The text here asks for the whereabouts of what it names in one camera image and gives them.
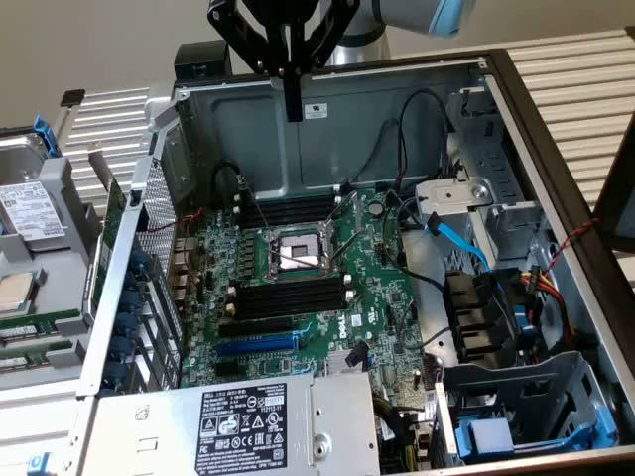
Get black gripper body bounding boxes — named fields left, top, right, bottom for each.
left=236, top=0, right=343, bottom=24

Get green RAM stick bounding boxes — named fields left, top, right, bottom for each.
left=0, top=339, right=75, bottom=372
left=0, top=309, right=83, bottom=343

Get black RAM slot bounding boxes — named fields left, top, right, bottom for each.
left=231, top=283, right=354, bottom=305
left=228, top=298, right=355, bottom=322
left=232, top=275, right=354, bottom=298
left=230, top=291, right=354, bottom=313
left=240, top=190, right=343, bottom=209
left=241, top=196, right=343, bottom=216
left=242, top=210, right=343, bottom=230
left=241, top=203, right=343, bottom=223

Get black box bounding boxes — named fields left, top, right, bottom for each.
left=173, top=40, right=234, bottom=83

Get open grey PC case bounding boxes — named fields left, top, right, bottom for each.
left=76, top=47, right=635, bottom=476

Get silver socket cover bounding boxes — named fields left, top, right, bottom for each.
left=320, top=190, right=359, bottom=267

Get CPU socket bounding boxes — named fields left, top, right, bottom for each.
left=267, top=217, right=343, bottom=279

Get silver optical drive bay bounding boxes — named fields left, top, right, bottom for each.
left=415, top=86, right=547, bottom=264

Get green graphics card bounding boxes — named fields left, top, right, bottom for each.
left=86, top=141, right=129, bottom=311

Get blue disk caddy clip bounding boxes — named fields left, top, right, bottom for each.
left=30, top=114, right=64, bottom=161

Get green motherboard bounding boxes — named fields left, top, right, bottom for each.
left=168, top=185, right=433, bottom=393

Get long black expansion slot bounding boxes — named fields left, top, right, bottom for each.
left=217, top=316, right=295, bottom=339

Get blue expansion slot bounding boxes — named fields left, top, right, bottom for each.
left=215, top=332, right=300, bottom=357

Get hard disk with white label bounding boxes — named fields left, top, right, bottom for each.
left=0, top=132, right=68, bottom=244

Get black fan shroud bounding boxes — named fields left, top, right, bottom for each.
left=444, top=270, right=522, bottom=363

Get grey chipset heatsink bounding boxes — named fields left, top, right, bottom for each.
left=324, top=349, right=371, bottom=377

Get grey parts rack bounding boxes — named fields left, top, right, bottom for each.
left=0, top=126, right=108, bottom=393

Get dark framed panel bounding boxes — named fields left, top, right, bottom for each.
left=592, top=113, right=635, bottom=254

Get silver CPU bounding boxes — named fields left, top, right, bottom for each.
left=0, top=270, right=40, bottom=314

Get grey disk bay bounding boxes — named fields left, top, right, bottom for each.
left=436, top=350, right=621, bottom=467

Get silver power supply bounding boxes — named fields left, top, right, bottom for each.
left=81, top=371, right=381, bottom=476

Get blue disk caddy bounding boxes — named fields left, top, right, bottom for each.
left=454, top=396, right=620, bottom=462

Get light grey metal panel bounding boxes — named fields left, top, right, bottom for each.
left=0, top=384, right=98, bottom=476

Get small blue latch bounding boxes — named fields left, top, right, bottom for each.
left=27, top=453, right=54, bottom=476

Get black wire bundle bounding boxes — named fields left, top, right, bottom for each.
left=212, top=161, right=244, bottom=200

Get black looped wire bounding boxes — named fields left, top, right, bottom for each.
left=398, top=88, right=456, bottom=194

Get thin red wire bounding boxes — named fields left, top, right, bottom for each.
left=148, top=207, right=204, bottom=234

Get silver bracket black tip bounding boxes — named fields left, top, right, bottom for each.
left=52, top=88, right=86, bottom=148

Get blue flat data wire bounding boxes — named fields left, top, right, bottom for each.
left=425, top=211, right=497, bottom=274

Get thick black wire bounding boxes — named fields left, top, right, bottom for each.
left=381, top=190, right=447, bottom=294

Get red black twisted wire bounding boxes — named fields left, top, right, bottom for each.
left=543, top=217, right=601, bottom=279

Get red yellow power wires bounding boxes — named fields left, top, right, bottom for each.
left=520, top=265, right=579, bottom=348

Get blue cable connector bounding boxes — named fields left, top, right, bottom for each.
left=514, top=305, right=536, bottom=343

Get power supply wire bundle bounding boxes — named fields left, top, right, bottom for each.
left=371, top=394, right=436, bottom=472

